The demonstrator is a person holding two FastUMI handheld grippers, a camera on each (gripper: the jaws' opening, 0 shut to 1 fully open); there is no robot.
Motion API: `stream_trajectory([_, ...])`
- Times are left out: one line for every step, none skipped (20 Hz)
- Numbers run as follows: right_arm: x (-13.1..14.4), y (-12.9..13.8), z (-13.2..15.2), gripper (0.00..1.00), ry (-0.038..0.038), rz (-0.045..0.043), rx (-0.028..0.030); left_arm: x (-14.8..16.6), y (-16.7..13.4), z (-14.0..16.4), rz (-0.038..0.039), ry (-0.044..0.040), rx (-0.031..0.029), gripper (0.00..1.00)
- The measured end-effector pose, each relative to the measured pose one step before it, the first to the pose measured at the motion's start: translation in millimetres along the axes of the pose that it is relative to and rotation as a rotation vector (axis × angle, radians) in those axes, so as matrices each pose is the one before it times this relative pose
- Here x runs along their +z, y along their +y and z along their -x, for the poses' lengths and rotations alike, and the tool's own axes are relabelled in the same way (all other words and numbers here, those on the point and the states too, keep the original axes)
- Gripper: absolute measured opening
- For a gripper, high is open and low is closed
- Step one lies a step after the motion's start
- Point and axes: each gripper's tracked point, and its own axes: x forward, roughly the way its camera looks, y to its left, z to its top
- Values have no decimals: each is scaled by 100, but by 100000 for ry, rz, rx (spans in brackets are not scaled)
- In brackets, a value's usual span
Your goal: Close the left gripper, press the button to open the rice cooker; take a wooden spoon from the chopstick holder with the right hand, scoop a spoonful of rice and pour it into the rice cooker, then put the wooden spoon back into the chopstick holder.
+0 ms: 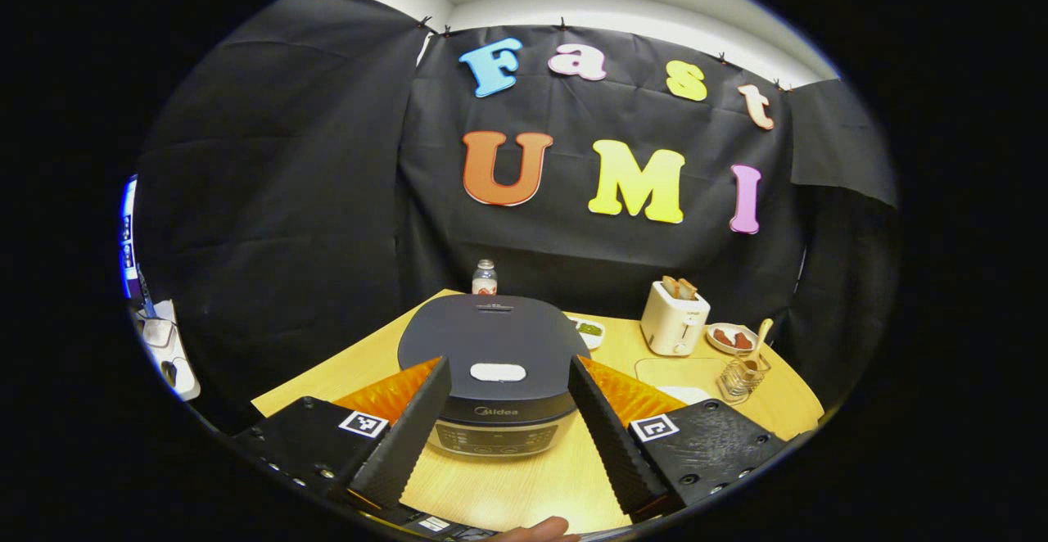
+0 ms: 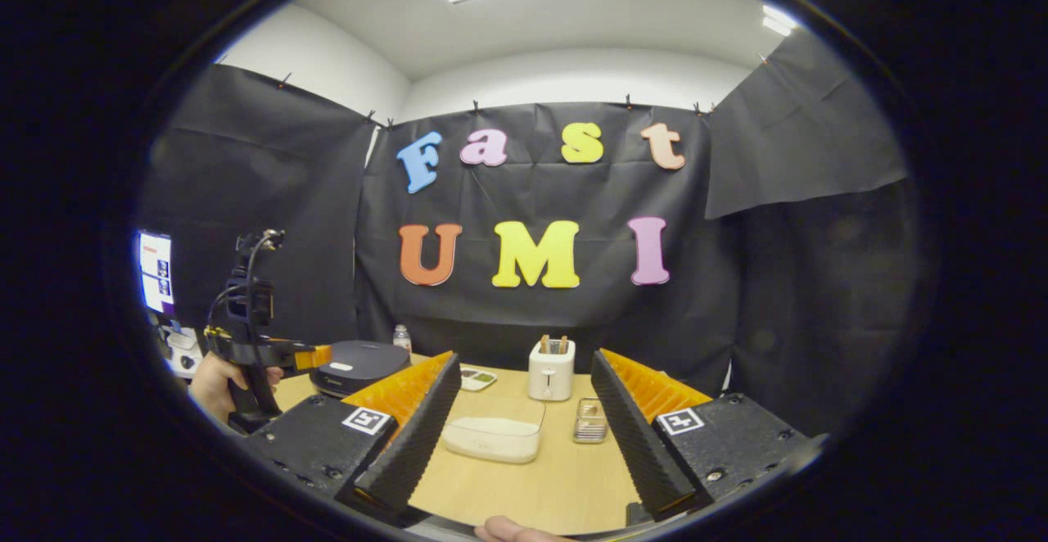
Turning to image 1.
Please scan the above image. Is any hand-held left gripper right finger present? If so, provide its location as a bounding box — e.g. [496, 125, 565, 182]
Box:
[568, 355, 791, 518]

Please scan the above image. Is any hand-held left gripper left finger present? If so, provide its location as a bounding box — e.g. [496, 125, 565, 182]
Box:
[232, 355, 453, 512]

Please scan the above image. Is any black and silver rice cooker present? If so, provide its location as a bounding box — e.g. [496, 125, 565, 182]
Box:
[397, 294, 592, 458]

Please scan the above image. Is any metal wire chopstick holder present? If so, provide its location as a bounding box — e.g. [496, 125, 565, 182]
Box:
[718, 352, 772, 400]

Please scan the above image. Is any wooden spoon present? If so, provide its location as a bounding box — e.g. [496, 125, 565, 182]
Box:
[741, 318, 775, 371]

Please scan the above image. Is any white toaster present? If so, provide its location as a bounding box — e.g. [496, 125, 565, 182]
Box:
[640, 280, 711, 357]

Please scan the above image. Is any white plate with brown food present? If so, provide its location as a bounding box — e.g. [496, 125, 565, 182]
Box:
[706, 323, 760, 355]

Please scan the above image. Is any white side desk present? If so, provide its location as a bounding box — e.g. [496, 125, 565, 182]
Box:
[131, 299, 201, 402]

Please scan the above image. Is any black backdrop cloth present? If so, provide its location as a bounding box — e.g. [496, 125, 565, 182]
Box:
[131, 0, 900, 436]

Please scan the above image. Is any computer monitor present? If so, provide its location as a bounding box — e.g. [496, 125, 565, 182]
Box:
[120, 178, 140, 301]

